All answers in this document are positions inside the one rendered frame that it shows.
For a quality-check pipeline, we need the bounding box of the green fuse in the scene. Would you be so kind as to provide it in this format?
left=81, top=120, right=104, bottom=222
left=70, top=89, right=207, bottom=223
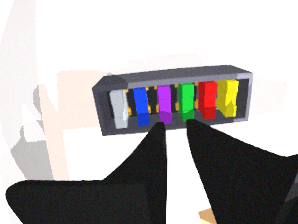
left=178, top=83, right=194, bottom=123

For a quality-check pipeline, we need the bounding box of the dark grey fuse block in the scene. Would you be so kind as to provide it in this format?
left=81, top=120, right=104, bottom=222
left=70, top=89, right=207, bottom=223
left=90, top=64, right=254, bottom=137

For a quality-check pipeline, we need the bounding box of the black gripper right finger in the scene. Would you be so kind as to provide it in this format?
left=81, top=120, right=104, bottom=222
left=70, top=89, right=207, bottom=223
left=185, top=119, right=298, bottom=224

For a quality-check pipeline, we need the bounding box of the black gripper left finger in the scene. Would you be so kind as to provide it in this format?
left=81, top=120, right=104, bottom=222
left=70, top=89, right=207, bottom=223
left=5, top=121, right=168, bottom=224

